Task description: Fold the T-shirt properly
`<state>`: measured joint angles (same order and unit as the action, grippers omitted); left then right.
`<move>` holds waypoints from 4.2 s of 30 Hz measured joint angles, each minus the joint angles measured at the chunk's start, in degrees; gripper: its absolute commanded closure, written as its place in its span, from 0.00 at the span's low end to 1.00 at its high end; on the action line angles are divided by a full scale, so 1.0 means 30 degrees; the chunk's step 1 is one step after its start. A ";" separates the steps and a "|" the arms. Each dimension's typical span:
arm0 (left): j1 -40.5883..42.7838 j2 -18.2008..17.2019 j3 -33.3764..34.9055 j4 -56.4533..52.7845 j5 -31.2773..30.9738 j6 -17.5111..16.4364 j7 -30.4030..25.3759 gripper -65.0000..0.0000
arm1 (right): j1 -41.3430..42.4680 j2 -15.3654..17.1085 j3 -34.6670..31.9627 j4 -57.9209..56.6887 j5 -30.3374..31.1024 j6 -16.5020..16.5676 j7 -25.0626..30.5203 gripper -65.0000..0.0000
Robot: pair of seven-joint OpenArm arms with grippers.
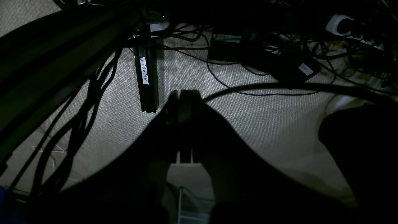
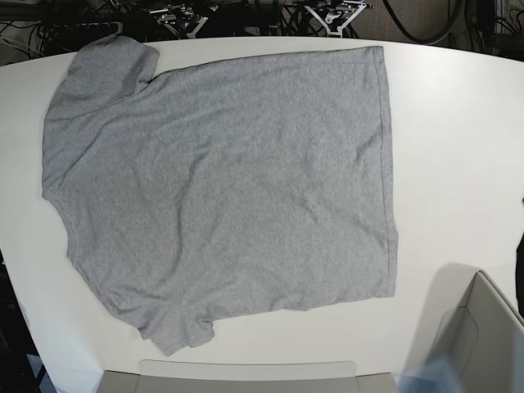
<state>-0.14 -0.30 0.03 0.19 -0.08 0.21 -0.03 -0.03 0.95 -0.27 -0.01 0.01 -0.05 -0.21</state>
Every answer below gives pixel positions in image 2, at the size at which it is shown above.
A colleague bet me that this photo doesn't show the grey T-shirt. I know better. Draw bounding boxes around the grey T-shirt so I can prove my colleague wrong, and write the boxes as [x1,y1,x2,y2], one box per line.
[42,36,398,355]

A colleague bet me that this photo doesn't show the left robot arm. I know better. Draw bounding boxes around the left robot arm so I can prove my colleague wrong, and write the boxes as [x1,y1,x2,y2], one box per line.
[303,0,373,38]

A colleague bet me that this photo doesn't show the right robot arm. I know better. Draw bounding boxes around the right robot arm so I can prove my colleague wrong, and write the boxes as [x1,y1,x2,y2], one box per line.
[148,1,210,39]

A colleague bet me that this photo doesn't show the black cloth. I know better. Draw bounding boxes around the black cloth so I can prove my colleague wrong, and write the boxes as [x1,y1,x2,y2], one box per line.
[514,196,524,287]

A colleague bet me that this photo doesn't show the black cable bundle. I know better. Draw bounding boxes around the black cable bundle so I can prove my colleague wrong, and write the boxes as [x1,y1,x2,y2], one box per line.
[282,0,496,46]

